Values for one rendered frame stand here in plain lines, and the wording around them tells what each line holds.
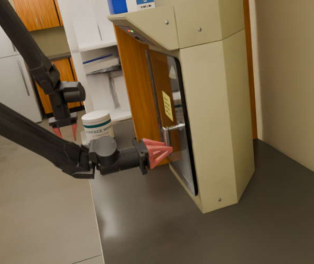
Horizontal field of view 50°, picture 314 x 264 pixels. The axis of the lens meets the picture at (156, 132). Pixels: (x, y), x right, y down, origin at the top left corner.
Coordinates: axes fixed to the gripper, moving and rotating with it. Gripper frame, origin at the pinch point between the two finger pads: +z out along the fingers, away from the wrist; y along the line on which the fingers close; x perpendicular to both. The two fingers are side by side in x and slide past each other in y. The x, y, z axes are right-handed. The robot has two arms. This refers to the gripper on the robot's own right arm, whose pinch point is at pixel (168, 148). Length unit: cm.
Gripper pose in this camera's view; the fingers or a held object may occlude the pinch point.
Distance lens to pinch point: 93.6
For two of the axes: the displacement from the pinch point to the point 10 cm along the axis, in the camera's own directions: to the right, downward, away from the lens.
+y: -2.8, -4.5, 8.5
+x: 1.1, 8.7, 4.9
